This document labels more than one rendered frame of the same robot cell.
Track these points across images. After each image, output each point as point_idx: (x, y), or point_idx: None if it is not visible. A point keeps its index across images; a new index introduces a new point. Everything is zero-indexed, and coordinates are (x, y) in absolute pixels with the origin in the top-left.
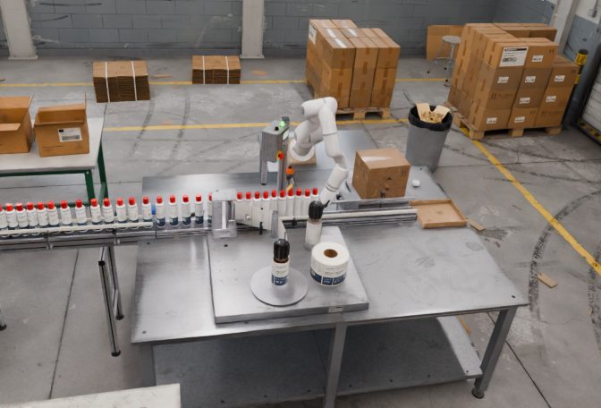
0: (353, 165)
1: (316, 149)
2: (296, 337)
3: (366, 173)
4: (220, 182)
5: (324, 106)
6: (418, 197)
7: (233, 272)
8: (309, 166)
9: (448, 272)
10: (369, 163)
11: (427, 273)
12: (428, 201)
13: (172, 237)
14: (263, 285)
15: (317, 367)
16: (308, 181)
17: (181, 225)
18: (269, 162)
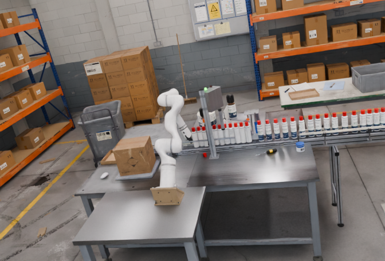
0: (130, 193)
1: (146, 210)
2: None
3: (150, 141)
4: (250, 176)
5: (173, 89)
6: (115, 167)
7: (253, 122)
8: None
9: (149, 134)
10: (145, 138)
11: (159, 133)
12: (115, 161)
13: None
14: (240, 117)
15: None
16: (179, 178)
17: (281, 138)
18: (200, 196)
